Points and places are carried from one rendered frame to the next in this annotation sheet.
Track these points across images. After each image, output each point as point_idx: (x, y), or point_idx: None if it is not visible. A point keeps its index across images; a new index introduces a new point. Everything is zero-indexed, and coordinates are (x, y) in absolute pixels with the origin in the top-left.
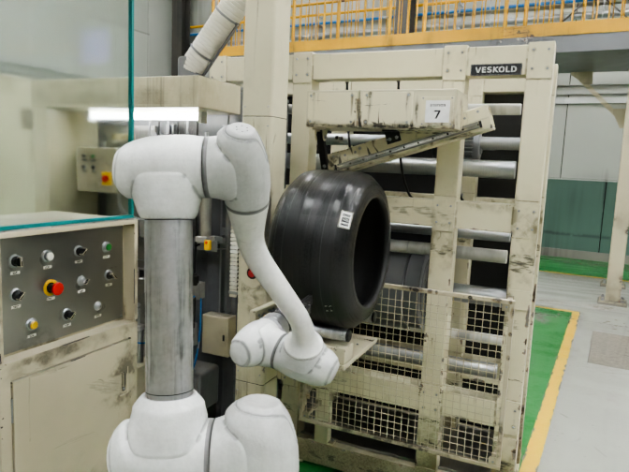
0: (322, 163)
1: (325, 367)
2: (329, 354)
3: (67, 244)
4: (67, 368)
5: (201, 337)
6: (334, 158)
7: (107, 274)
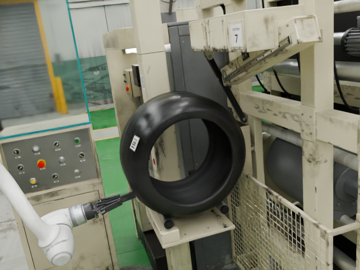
0: (216, 76)
1: (49, 255)
2: (55, 248)
3: (48, 141)
4: (52, 204)
5: None
6: (223, 72)
7: (79, 155)
